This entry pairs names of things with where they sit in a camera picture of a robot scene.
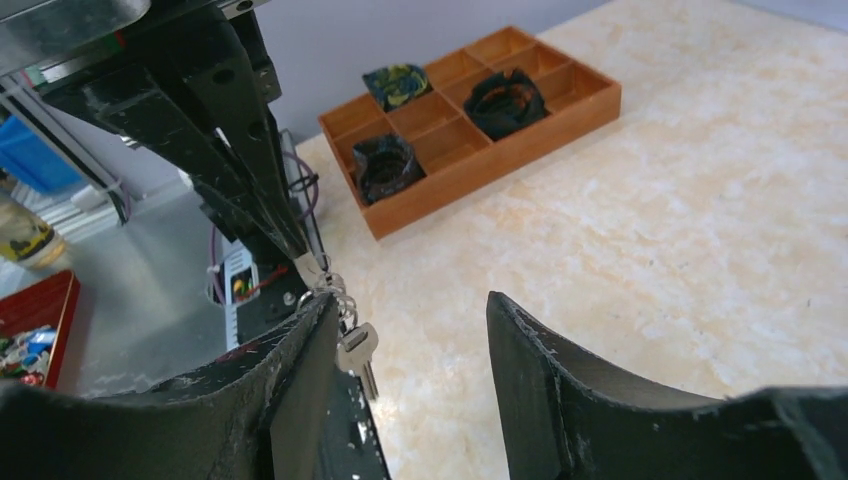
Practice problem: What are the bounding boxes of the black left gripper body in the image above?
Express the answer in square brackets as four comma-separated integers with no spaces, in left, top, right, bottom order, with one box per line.
[1,1,270,76]

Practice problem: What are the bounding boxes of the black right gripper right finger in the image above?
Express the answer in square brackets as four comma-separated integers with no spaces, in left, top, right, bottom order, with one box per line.
[486,292,847,479]

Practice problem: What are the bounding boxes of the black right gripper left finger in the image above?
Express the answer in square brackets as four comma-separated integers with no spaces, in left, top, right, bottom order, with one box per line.
[1,294,338,479]

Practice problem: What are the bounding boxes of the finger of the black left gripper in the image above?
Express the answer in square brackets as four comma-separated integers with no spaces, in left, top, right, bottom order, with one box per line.
[39,62,299,259]
[162,11,308,255]

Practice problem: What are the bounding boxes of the silver keyring chain with keys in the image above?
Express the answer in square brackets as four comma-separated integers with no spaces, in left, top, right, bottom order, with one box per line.
[291,250,382,403]

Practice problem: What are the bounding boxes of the red box with items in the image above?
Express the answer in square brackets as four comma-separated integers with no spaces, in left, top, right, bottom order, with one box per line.
[1,270,80,389]

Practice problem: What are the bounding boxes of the black rosette object in tray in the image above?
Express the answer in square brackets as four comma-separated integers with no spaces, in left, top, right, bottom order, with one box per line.
[463,68,548,141]

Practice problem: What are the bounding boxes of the orange compartment tray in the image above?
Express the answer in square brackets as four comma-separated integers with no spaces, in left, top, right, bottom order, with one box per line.
[319,26,621,239]

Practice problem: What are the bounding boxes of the black ring object in tray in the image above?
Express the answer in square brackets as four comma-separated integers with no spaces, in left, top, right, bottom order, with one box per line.
[352,133,426,206]

